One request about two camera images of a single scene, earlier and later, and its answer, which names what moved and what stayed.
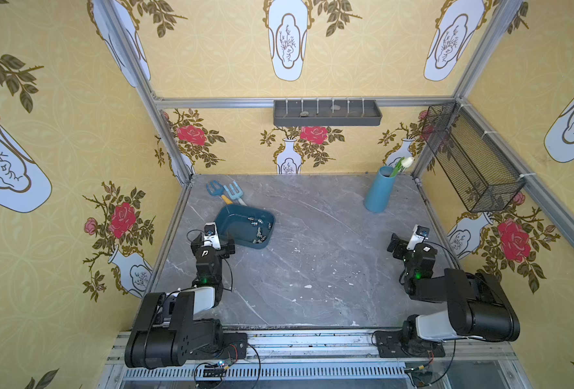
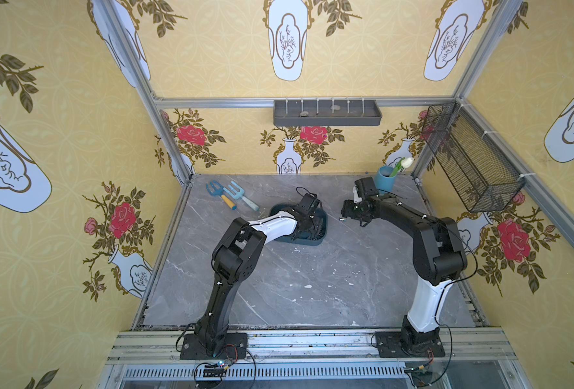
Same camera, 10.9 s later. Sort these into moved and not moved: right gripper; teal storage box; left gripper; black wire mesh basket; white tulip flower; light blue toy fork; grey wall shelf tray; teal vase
Moved: right gripper; left gripper; teal storage box
Not moved: white tulip flower; grey wall shelf tray; teal vase; light blue toy fork; black wire mesh basket
